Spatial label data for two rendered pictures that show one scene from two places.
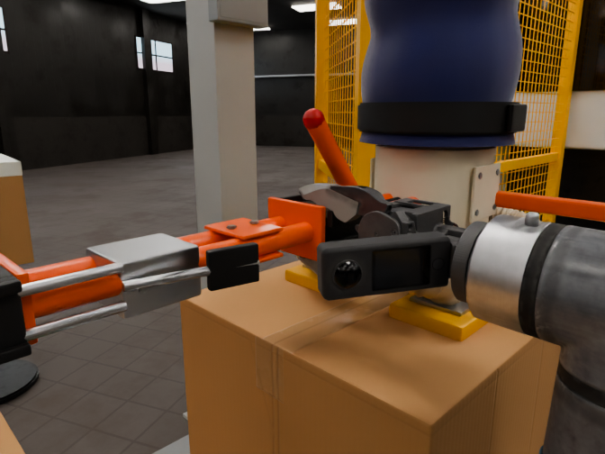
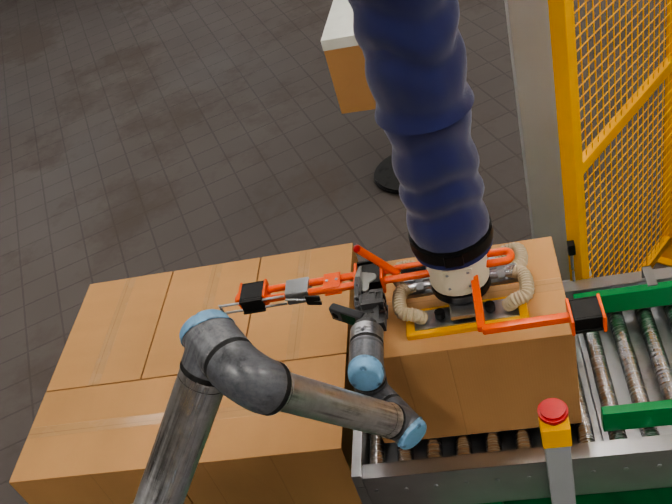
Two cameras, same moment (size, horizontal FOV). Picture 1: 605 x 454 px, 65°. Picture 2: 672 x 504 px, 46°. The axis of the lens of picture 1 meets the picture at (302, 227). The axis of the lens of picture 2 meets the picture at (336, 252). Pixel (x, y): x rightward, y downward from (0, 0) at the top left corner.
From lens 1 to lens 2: 202 cm
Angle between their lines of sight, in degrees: 58
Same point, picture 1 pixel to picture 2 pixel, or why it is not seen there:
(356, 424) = not seen: hidden behind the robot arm
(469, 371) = (389, 352)
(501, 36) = (435, 231)
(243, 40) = not seen: outside the picture
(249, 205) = (553, 117)
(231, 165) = (530, 86)
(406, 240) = (348, 314)
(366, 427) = not seen: hidden behind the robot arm
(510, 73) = (446, 244)
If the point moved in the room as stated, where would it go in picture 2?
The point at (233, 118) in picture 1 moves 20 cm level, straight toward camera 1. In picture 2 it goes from (531, 48) to (501, 77)
